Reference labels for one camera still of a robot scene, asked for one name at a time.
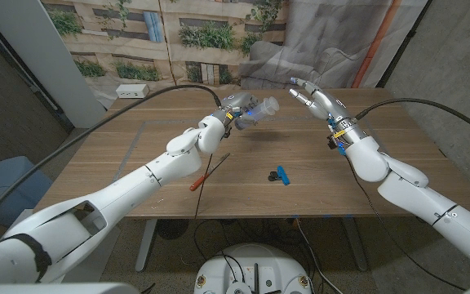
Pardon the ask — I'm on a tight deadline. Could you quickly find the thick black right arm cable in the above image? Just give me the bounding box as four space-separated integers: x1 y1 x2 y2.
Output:
355 97 470 142

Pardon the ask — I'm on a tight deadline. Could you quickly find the large clear plastic syringe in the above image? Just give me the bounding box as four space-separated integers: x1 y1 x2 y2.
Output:
234 96 281 131

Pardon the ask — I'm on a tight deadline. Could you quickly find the black backdrop stand pole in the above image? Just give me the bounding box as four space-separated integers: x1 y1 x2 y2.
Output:
376 0 434 89

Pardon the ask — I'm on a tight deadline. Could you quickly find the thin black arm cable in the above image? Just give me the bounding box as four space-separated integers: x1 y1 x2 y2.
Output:
343 154 467 292
193 153 215 220

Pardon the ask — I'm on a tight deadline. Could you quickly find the blue and black binder clip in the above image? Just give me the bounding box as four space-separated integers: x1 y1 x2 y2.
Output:
268 165 291 186

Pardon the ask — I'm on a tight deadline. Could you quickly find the grey table leg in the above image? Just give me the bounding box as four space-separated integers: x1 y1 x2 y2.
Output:
135 219 158 274
343 216 369 273

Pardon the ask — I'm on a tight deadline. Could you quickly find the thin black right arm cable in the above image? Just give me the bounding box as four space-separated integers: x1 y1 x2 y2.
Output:
343 154 467 292

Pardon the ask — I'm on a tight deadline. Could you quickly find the white power strip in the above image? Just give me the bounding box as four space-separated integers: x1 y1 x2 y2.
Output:
115 83 150 100

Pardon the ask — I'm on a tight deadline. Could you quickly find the printed fabric backdrop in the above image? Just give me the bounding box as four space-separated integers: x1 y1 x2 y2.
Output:
41 0 430 109

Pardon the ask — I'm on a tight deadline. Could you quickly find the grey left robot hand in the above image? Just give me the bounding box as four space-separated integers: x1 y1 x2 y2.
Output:
214 91 260 131

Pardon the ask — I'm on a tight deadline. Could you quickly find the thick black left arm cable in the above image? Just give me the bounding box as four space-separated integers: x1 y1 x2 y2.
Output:
0 84 223 242

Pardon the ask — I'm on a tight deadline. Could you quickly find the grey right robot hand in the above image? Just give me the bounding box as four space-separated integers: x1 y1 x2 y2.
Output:
288 77 369 149

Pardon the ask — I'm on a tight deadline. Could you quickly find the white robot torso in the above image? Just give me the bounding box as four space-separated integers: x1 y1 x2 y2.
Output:
193 243 313 294

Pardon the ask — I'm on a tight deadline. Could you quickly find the blue-grey bin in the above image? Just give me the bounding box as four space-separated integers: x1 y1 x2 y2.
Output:
0 155 52 228

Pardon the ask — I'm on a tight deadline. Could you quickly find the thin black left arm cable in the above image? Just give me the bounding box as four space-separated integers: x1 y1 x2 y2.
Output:
193 153 215 220

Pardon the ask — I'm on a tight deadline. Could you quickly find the black round floor object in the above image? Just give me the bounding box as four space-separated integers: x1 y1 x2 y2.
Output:
156 219 190 240

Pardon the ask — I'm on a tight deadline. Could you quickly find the grey floor cable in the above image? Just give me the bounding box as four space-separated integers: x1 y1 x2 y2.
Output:
295 218 334 294

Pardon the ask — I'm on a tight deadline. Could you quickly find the white column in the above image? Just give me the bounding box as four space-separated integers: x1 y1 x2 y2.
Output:
0 0 108 129

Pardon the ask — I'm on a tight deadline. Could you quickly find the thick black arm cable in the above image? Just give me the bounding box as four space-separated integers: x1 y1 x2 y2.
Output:
355 97 470 142
0 84 223 242

